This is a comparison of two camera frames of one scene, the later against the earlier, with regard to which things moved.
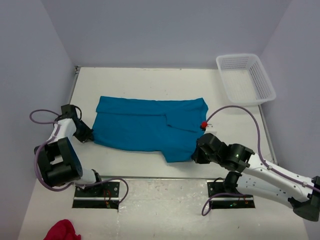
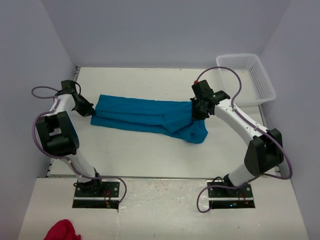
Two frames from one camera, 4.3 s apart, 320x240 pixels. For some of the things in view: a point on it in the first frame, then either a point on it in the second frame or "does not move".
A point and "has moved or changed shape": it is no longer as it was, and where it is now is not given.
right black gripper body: [201, 157] to [198, 112]
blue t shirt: [170, 126] has moved or changed shape
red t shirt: [62, 230] does not move
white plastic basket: [246, 82] does not move
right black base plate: [216, 187] does not move
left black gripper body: [83, 132] to [84, 107]
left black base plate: [105, 195] does not move
